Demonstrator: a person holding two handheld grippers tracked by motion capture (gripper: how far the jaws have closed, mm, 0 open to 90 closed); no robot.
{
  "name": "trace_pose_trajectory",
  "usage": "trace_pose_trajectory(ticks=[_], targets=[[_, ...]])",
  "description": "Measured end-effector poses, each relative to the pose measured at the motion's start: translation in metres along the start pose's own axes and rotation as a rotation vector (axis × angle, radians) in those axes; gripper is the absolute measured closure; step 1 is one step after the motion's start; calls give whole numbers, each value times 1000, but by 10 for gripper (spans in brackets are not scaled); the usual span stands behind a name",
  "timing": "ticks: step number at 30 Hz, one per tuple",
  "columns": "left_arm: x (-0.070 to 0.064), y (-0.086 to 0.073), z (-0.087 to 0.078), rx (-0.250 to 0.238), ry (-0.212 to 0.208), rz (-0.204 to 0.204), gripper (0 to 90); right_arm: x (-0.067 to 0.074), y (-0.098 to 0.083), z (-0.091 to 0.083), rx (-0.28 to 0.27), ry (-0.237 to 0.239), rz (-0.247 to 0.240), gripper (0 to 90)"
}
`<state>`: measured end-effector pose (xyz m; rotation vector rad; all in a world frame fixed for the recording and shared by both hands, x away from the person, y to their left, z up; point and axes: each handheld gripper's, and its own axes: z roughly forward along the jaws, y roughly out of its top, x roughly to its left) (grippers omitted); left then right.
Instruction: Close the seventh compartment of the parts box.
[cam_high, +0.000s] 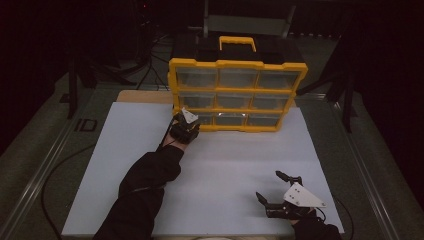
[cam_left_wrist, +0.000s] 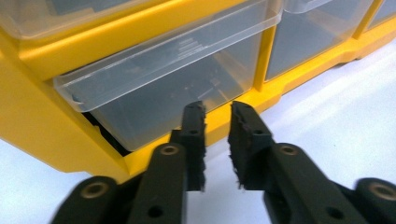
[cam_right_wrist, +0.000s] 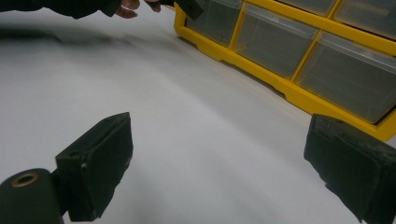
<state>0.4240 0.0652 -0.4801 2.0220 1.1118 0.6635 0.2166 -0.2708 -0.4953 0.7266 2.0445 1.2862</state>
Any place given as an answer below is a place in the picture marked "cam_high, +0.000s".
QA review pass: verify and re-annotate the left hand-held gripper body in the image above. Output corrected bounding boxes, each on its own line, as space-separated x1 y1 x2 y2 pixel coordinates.
169 107 202 145

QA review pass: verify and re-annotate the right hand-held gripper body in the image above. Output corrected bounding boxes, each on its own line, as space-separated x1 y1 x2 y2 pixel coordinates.
265 175 328 220

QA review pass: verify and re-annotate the clear plastic drawer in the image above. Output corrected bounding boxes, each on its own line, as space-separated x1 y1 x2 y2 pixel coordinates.
196 112 214 127

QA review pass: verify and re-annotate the yellow black drawer organizer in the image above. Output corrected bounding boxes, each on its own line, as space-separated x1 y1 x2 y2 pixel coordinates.
167 34 309 133

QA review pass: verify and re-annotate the person's left hand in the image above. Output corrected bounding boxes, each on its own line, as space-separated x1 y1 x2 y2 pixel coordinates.
168 136 192 153

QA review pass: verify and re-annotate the person's right hand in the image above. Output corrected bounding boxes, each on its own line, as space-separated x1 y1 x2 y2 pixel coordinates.
289 208 318 226

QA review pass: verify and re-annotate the grid of clear drawers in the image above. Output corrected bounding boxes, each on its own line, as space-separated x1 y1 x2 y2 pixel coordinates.
175 67 301 127

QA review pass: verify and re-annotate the black metal stand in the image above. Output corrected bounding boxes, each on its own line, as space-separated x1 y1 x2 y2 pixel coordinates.
66 54 138 120
296 33 359 134

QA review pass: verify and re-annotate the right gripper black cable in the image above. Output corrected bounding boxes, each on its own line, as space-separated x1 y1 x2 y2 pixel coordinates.
314 197 355 240

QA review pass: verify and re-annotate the aluminium floor rail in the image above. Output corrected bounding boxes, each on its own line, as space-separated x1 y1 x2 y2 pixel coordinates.
328 99 403 240
0 88 101 240

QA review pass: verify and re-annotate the grey metal frame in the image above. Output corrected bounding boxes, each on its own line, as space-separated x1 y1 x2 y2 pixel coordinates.
202 0 297 39

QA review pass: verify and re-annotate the black floor cable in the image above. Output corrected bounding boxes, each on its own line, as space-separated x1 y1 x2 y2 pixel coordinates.
40 143 96 234

